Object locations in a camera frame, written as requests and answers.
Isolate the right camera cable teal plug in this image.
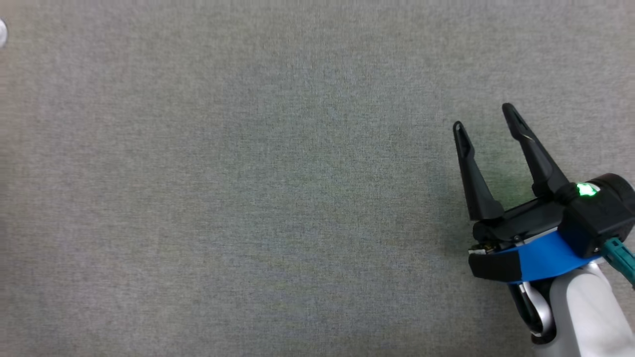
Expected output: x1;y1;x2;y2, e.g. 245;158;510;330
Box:
601;237;635;288

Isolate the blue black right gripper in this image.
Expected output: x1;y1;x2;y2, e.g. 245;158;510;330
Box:
452;103;605;284

